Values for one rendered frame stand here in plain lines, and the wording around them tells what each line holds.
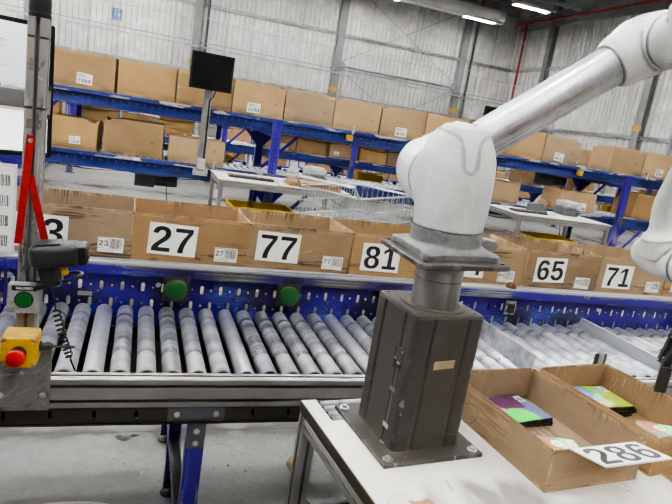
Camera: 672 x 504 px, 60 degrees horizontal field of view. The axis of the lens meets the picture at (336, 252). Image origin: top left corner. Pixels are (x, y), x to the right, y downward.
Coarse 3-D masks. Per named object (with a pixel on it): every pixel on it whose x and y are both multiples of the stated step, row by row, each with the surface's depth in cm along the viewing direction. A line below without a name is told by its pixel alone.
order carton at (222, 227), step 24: (144, 216) 193; (168, 216) 195; (192, 216) 226; (216, 216) 229; (240, 216) 224; (144, 240) 195; (216, 240) 202; (240, 240) 205; (216, 264) 204; (240, 264) 207
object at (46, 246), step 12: (48, 240) 128; (60, 240) 128; (72, 240) 130; (36, 252) 124; (48, 252) 125; (60, 252) 125; (72, 252) 126; (84, 252) 127; (36, 264) 124; (48, 264) 125; (60, 264) 126; (72, 264) 127; (84, 264) 128; (48, 276) 127; (60, 276) 128; (36, 288) 127
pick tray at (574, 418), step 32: (480, 384) 159; (512, 384) 163; (544, 384) 161; (480, 416) 142; (576, 416) 150; (608, 416) 141; (512, 448) 131; (544, 448) 123; (544, 480) 122; (576, 480) 125; (608, 480) 130
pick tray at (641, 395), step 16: (544, 368) 167; (560, 368) 170; (576, 368) 173; (592, 368) 177; (608, 368) 178; (560, 384) 159; (576, 384) 175; (592, 384) 178; (608, 384) 178; (624, 384) 173; (640, 384) 168; (592, 400) 150; (640, 400) 168; (656, 400) 164; (640, 416) 166; (656, 416) 164; (640, 432) 138; (656, 448) 134; (640, 464) 138; (656, 464) 136
